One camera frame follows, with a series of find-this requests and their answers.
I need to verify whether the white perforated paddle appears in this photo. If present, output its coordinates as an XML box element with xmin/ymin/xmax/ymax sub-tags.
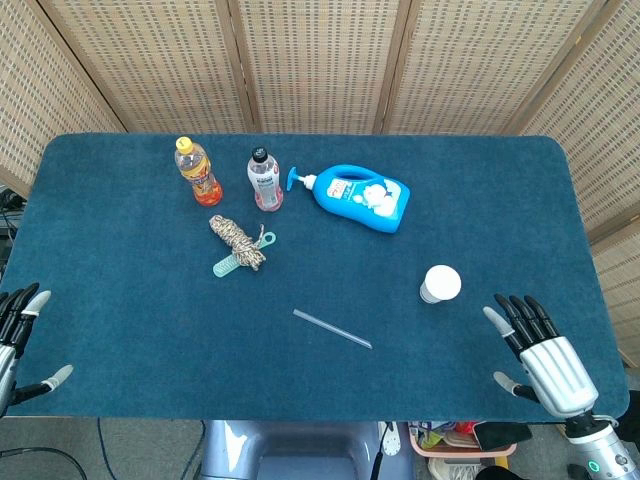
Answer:
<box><xmin>382</xmin><ymin>422</ymin><xmax>401</xmax><ymax>457</ymax></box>

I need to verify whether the blue floor cable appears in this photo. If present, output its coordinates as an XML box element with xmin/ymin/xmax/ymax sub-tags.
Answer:
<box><xmin>96</xmin><ymin>417</ymin><xmax>110</xmax><ymax>480</ymax></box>

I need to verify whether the pink plastic basket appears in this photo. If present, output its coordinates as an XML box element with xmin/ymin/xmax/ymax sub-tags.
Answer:
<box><xmin>408</xmin><ymin>421</ymin><xmax>519</xmax><ymax>457</ymax></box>

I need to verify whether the black floor cable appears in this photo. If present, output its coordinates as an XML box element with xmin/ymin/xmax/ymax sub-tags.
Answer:
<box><xmin>0</xmin><ymin>446</ymin><xmax>89</xmax><ymax>480</ymax></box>

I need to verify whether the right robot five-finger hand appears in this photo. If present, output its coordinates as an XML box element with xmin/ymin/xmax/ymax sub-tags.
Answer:
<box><xmin>482</xmin><ymin>293</ymin><xmax>600</xmax><ymax>416</ymax></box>

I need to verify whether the white paper cup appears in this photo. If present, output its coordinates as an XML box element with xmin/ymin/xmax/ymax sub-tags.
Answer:
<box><xmin>418</xmin><ymin>264</ymin><xmax>463</xmax><ymax>305</ymax></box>

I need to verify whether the beige braided rope bundle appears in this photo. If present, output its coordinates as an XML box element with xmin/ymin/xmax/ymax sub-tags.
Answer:
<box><xmin>208</xmin><ymin>214</ymin><xmax>267</xmax><ymax>272</ymax></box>

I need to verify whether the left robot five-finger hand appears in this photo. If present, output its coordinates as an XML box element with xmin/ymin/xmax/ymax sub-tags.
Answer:
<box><xmin>0</xmin><ymin>282</ymin><xmax>75</xmax><ymax>416</ymax></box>

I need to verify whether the grey-blue robot torso base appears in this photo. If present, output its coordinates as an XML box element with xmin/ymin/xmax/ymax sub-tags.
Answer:
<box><xmin>199</xmin><ymin>419</ymin><xmax>416</xmax><ymax>480</ymax></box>

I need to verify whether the woven bamboo folding screen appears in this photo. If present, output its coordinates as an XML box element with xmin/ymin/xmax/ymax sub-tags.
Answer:
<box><xmin>0</xmin><ymin>0</ymin><xmax>640</xmax><ymax>369</ymax></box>

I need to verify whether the white shoe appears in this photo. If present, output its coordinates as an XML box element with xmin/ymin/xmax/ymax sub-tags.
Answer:
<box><xmin>428</xmin><ymin>457</ymin><xmax>484</xmax><ymax>480</ymax></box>

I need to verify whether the black equipment with cables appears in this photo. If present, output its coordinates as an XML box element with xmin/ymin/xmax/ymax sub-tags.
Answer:
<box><xmin>0</xmin><ymin>185</ymin><xmax>26</xmax><ymax>274</ymax></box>

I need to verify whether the blue carpet table cover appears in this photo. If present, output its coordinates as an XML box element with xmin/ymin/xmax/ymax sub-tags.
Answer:
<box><xmin>0</xmin><ymin>132</ymin><xmax>631</xmax><ymax>424</ymax></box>

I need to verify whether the transparent plastic straw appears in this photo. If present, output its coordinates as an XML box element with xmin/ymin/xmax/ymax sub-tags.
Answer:
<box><xmin>292</xmin><ymin>308</ymin><xmax>374</xmax><ymax>350</ymax></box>

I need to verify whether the blue detergent pump bottle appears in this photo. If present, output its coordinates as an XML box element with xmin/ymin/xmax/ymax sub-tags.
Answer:
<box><xmin>285</xmin><ymin>163</ymin><xmax>412</xmax><ymax>235</ymax></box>

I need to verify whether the pink drink bottle black cap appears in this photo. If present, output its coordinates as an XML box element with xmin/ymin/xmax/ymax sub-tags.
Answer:
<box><xmin>246</xmin><ymin>146</ymin><xmax>285</xmax><ymax>212</ymax></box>

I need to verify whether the orange iced tea bottle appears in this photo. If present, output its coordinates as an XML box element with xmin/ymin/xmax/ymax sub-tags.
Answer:
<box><xmin>173</xmin><ymin>136</ymin><xmax>224</xmax><ymax>207</ymax></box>

